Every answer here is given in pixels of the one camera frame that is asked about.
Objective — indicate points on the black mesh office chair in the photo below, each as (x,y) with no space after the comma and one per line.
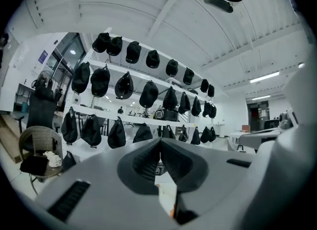
(40,110)

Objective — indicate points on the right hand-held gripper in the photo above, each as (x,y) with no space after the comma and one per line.
(288,120)

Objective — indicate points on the shelf of black helmets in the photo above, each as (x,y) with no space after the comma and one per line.
(100,81)

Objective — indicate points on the blue wall poster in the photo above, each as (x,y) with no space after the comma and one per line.
(43,56)

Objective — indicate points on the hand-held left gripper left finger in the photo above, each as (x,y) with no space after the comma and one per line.
(99,187)

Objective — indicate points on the person's torso in pale shirt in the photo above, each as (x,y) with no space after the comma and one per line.
(302,100)

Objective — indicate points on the white crumpled cloth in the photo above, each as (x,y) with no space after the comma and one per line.
(53,159)

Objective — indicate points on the wooden board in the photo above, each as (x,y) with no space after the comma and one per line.
(10,137)

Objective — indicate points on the black head-worn camera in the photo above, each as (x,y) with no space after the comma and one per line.
(218,3)

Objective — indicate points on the dark wicker chair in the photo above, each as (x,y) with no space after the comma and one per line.
(37,134)

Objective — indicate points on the black bag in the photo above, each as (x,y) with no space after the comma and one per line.
(33,164)

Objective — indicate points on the white metal display rack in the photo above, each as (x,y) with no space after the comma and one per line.
(109,66)

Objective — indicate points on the black equipment case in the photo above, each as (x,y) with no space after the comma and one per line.
(168,115)

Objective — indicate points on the dark double door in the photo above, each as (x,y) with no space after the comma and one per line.
(255,115)

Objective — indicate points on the glass entrance door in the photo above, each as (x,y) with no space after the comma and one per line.
(67,58)

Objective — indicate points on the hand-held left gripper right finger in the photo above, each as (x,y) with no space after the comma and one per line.
(218,182)

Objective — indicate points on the long ceiling strip light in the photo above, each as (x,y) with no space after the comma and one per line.
(265,77)

